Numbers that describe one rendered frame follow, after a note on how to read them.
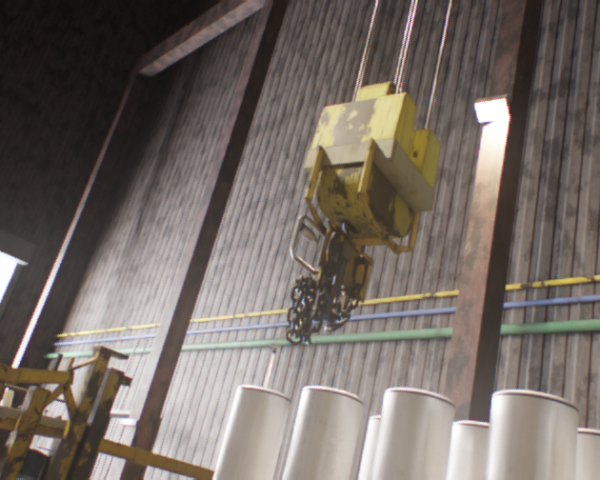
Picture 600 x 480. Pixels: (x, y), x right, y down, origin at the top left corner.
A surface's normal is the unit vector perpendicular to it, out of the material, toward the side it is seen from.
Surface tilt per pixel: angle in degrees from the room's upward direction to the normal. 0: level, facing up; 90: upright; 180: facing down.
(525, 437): 90
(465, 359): 90
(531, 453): 90
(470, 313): 90
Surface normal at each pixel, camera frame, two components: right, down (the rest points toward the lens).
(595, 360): -0.70, -0.42
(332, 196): -0.54, 0.22
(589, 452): -0.52, -0.44
